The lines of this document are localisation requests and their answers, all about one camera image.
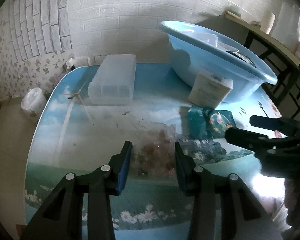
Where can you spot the clear plastic storage box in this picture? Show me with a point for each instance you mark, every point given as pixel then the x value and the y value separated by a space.
pixel 113 83

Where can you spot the bag of reddish snacks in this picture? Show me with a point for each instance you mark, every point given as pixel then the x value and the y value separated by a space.
pixel 153 153

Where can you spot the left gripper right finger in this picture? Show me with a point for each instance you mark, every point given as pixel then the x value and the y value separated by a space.
pixel 186 176

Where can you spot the green snack packet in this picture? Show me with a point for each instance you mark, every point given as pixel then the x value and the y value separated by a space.
pixel 206 123

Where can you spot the light blue plastic basin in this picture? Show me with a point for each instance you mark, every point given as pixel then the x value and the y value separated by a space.
pixel 190 56

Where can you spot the white appliance on shelf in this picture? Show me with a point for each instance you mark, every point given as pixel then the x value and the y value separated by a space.
pixel 286 30

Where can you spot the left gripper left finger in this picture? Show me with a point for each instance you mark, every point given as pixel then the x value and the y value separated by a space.
pixel 119 169

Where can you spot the folding side table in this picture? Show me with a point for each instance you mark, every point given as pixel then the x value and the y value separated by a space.
pixel 285 65

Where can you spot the white tissue pack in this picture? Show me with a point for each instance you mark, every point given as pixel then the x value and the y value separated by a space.
pixel 210 89

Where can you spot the paper towel roll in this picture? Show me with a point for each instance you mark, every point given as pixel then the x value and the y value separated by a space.
pixel 267 22

